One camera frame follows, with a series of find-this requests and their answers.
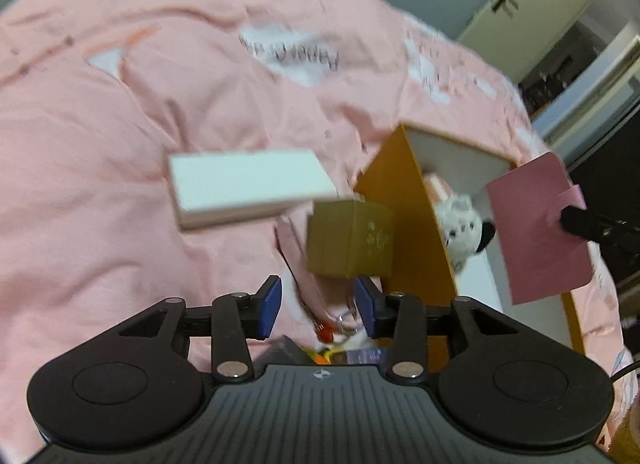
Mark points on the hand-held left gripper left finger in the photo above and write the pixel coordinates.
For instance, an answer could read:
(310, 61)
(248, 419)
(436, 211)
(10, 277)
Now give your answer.
(270, 304)

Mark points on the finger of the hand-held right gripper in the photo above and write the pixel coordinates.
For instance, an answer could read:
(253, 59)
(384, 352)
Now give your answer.
(580, 221)

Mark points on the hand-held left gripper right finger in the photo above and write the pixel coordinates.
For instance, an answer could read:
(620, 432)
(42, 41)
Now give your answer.
(364, 304)

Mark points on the pink snap wallet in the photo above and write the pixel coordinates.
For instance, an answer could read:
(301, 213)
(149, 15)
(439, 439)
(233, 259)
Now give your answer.
(535, 239)

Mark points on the gold cardboard box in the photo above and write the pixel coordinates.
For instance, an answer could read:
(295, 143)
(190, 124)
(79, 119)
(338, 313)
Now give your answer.
(345, 239)

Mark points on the orange storage box white interior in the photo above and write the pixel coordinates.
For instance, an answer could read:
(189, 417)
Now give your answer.
(405, 224)

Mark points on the white plush dog black ear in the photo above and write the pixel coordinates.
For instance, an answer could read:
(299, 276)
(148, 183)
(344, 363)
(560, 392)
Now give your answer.
(462, 229)

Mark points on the flat white box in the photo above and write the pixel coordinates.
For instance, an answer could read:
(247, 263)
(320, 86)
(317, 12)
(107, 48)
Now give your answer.
(245, 179)

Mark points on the pink printed blanket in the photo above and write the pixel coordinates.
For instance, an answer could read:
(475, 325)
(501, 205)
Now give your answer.
(125, 169)

